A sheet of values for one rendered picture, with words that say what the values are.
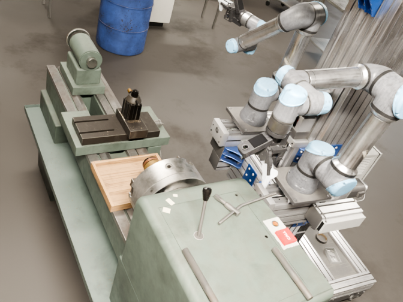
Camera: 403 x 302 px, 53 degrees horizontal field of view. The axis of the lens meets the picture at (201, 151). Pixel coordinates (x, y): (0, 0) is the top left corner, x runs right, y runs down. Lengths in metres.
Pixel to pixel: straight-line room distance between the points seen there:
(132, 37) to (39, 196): 2.43
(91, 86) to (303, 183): 1.40
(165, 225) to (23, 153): 2.21
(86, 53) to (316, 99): 1.52
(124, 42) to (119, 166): 2.97
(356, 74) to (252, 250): 0.73
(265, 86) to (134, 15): 2.90
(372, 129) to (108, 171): 1.21
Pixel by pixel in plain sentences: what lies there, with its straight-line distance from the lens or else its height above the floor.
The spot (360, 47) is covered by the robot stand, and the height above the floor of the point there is 1.77.
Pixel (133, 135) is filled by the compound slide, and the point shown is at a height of 0.99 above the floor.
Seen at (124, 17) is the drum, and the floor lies 0.47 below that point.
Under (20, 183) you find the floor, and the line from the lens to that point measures 3.22.
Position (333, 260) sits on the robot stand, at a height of 0.21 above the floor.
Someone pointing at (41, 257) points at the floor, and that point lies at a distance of 2.80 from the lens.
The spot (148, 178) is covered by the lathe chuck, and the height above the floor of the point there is 1.19.
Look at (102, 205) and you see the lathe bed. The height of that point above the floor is 0.78.
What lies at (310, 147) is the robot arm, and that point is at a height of 1.38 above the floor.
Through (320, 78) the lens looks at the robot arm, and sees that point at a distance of 1.48.
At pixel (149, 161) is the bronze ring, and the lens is 1.81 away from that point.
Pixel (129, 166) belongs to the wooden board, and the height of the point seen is 0.88.
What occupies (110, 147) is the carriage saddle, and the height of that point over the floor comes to 0.90.
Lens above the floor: 2.30
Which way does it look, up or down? 37 degrees down
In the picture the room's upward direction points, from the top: 20 degrees clockwise
